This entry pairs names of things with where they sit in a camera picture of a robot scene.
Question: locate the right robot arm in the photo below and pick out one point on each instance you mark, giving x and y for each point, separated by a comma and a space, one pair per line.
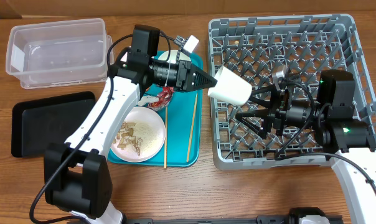
347, 143

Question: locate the red foil wrapper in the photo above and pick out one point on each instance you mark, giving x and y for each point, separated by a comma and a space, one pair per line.
163, 99

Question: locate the black plastic tray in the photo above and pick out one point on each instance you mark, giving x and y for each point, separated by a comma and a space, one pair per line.
37, 123

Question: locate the teal serving tray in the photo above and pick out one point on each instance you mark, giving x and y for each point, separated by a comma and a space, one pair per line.
180, 112

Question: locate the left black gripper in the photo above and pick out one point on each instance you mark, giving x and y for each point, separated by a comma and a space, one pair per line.
188, 70

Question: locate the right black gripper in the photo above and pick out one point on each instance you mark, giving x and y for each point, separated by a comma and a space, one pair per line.
277, 117

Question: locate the left wooden chopstick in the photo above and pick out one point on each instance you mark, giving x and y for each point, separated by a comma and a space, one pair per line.
166, 133

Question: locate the white plate with food scraps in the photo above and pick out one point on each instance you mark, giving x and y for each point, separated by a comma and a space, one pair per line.
140, 137

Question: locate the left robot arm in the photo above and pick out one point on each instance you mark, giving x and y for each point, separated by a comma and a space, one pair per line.
76, 173

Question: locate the clear plastic bin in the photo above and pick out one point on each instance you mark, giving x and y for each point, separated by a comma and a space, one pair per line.
58, 53

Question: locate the right wooden chopstick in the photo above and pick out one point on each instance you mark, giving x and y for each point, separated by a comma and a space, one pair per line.
192, 128

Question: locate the white wrapper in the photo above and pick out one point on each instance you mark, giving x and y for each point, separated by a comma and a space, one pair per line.
147, 99

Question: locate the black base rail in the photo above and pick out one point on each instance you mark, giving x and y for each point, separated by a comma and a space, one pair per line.
266, 219

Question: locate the wooden chopstick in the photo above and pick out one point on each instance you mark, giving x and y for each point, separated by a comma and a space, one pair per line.
166, 133
192, 128

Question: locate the white paper cup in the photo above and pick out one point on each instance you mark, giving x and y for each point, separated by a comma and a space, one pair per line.
230, 88

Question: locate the white bowl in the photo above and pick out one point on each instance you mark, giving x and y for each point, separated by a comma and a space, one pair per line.
173, 56

